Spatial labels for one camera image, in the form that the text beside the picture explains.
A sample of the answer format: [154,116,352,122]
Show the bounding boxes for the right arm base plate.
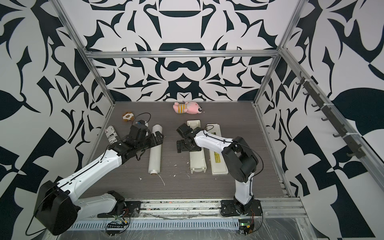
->
[221,199,263,217]

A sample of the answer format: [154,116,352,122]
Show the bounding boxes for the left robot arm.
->
[34,121,164,236]

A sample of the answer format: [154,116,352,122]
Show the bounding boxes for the pink plush toy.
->
[173,102,203,115]

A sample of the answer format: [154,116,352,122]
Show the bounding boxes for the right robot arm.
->
[177,124,260,217]

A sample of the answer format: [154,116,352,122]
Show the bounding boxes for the cream dispenser base tray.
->
[187,120,207,174]

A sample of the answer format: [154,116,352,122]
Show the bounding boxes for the circuit board with wires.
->
[239,219,255,235]
[105,222,130,236]

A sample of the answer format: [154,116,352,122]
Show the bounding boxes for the brown white plush toy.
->
[122,112,135,122]

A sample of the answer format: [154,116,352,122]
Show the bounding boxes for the right circuit board with wires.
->
[239,219,255,235]

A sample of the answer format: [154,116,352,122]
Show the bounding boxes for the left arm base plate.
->
[97,201,142,218]

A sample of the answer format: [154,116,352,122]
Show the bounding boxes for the left circuit board with wires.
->
[105,222,130,236]

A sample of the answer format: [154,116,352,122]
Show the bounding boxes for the small white printed package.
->
[105,126,120,144]

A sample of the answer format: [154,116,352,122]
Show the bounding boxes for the cream dispenser lid with label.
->
[207,124,229,176]

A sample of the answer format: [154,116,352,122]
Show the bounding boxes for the plastic wrap roll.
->
[148,144,162,175]

